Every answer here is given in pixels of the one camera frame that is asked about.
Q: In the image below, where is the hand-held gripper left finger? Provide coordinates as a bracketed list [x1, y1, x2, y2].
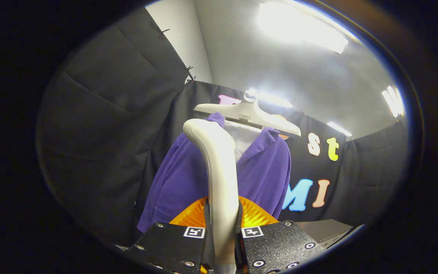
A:
[126, 196, 216, 274]

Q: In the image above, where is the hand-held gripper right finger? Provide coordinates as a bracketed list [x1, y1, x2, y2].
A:
[235, 196, 327, 274]

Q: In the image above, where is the purple jacket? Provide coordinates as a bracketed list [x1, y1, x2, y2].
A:
[137, 112, 292, 233]

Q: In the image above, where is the white garment steamer head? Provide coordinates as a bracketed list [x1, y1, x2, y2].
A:
[183, 119, 240, 274]

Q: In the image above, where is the white clothes hanger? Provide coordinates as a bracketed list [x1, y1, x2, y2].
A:
[193, 93, 302, 137]

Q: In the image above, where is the grey cabinet with dark top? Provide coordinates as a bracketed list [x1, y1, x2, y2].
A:
[297, 219, 354, 250]

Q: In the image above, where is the white undershirt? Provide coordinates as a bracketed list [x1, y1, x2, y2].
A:
[225, 121, 262, 162]

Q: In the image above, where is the large ceiling light panel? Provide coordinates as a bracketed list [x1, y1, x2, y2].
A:
[257, 2, 349, 54]

